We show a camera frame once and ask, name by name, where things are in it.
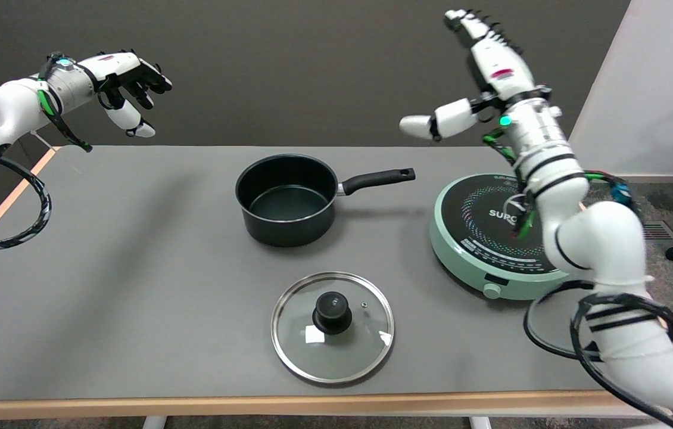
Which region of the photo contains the black right arm cable loop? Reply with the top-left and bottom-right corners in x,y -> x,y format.
522,280 -> 673,429

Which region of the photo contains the black saucepan with handle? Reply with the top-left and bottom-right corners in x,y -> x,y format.
235,154 -> 416,248

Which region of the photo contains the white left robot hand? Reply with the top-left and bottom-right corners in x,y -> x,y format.
77,50 -> 173,139

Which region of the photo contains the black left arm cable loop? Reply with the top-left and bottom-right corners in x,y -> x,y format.
0,156 -> 52,251

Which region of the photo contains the floor vent grille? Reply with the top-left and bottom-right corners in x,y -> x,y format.
641,221 -> 673,241

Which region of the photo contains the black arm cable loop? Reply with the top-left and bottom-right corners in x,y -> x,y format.
522,280 -> 673,429
0,156 -> 52,251

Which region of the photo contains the green induction cooker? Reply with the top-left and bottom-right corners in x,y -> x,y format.
429,173 -> 575,301

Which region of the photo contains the glass lid with black knob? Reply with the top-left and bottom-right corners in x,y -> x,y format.
270,272 -> 395,384

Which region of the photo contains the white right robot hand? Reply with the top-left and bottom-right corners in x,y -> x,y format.
399,8 -> 552,142

